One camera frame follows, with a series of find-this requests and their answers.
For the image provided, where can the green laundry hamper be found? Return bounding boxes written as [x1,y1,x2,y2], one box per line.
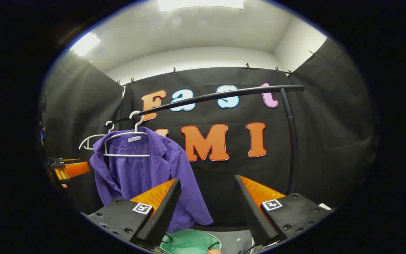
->
[160,229,223,254]

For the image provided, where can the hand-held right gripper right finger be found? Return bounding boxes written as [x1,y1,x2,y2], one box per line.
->
[234,174,332,247]

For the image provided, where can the ceiling light panel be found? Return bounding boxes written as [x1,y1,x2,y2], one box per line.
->
[70,32,101,57]

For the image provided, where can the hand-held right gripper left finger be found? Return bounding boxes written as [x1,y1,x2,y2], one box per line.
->
[82,178,183,249]

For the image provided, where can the row of small backdrop clips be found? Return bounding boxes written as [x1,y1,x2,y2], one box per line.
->
[90,50,317,87]

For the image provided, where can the black backdrop cloth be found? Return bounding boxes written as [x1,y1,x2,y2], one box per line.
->
[41,37,380,230]

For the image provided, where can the black clothes rack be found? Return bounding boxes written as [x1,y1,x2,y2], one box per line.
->
[105,85,305,195]

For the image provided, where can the purple ribbed jacket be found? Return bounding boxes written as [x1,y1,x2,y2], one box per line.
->
[90,126,214,233]

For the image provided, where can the white clothes hanger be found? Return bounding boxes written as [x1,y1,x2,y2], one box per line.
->
[103,110,151,158]
[79,121,115,151]

